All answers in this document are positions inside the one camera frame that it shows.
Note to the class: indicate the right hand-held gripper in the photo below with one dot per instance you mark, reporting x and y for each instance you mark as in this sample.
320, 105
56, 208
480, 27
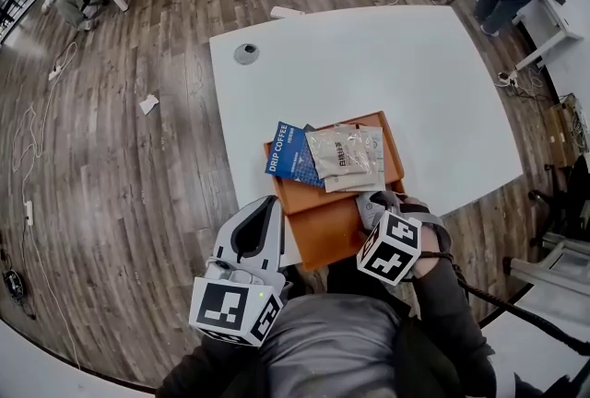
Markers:
392, 249

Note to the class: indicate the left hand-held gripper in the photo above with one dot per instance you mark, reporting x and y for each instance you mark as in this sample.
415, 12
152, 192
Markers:
226, 308

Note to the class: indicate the clear plastic packet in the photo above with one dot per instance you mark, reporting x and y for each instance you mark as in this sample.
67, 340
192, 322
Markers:
369, 182

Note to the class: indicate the translucent beige packet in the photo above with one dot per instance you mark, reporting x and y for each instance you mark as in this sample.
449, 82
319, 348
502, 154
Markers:
336, 152

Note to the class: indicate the blue packet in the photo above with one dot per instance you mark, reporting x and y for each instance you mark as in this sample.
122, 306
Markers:
288, 156

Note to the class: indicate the person's right forearm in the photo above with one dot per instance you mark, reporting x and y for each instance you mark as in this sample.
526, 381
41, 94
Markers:
447, 318

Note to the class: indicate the person's left forearm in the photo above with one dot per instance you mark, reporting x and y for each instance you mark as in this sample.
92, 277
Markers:
203, 368

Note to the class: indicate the person's right hand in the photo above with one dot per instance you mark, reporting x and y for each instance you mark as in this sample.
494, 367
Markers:
415, 205

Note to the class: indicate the person's left leg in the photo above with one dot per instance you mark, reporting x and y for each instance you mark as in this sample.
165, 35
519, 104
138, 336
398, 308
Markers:
288, 290

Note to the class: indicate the person's leg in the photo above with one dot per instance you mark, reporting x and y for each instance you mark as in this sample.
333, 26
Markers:
345, 281
288, 290

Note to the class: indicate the orange storage box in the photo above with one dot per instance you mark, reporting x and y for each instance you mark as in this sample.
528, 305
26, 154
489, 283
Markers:
299, 198

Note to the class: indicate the person's right leg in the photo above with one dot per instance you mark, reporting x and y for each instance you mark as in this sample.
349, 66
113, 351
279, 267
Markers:
345, 281

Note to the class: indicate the person's grey shirt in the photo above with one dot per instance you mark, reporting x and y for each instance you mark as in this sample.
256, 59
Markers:
332, 345

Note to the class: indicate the large white table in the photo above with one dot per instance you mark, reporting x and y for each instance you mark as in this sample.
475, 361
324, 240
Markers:
369, 64

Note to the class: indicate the crumpled white paper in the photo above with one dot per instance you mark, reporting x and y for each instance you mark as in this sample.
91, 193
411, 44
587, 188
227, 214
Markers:
149, 104

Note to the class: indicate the white power strip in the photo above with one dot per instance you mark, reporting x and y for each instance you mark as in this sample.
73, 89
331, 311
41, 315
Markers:
29, 213
55, 73
508, 78

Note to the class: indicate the white equipment stand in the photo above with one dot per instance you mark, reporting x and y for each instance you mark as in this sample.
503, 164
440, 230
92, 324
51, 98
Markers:
553, 267

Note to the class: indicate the cardboard box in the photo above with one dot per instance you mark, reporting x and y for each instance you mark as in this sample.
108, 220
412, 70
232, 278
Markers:
567, 133

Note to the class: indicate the white rectangular box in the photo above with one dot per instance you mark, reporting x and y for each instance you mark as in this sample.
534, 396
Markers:
288, 12

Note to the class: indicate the black round floor device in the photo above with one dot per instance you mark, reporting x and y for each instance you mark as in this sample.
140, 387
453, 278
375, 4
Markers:
12, 282

